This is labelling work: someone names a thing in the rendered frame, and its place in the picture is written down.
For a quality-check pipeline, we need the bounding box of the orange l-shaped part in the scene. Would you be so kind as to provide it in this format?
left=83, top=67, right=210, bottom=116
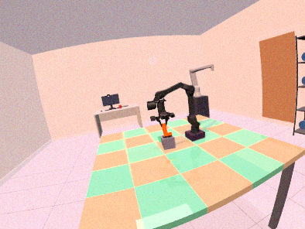
left=162, top=123, right=173, bottom=138

